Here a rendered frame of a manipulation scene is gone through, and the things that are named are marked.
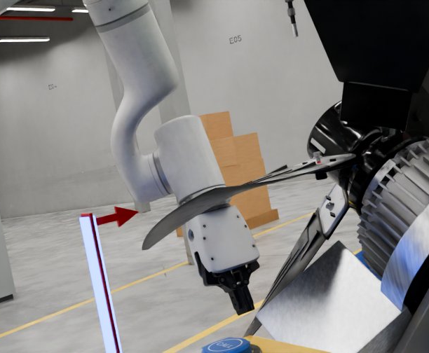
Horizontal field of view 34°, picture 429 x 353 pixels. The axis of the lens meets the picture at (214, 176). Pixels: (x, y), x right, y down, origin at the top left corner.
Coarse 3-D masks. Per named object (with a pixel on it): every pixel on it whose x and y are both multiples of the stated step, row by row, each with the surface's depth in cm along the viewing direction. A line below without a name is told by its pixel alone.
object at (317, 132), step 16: (336, 112) 100; (320, 128) 101; (336, 128) 99; (352, 128) 98; (368, 128) 97; (384, 128) 98; (320, 144) 101; (336, 144) 98; (352, 144) 97; (368, 144) 97; (384, 144) 93; (400, 144) 93; (352, 160) 97; (368, 160) 93; (384, 160) 93; (336, 176) 100; (352, 176) 99; (368, 176) 93; (352, 192) 96; (352, 208) 98
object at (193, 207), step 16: (272, 176) 90; (288, 176) 84; (208, 192) 75; (224, 192) 77; (240, 192) 83; (176, 208) 79; (192, 208) 82; (208, 208) 93; (160, 224) 83; (176, 224) 90; (144, 240) 89; (160, 240) 95
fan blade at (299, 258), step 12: (312, 216) 109; (312, 228) 107; (300, 240) 110; (312, 240) 104; (324, 240) 102; (300, 252) 107; (312, 252) 103; (288, 264) 109; (300, 264) 104; (276, 276) 114; (288, 276) 106; (276, 288) 109; (264, 300) 113; (252, 324) 109
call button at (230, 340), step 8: (216, 344) 57; (224, 344) 56; (232, 344) 56; (240, 344) 56; (248, 344) 56; (208, 352) 55; (216, 352) 55; (224, 352) 54; (232, 352) 54; (240, 352) 55; (248, 352) 55
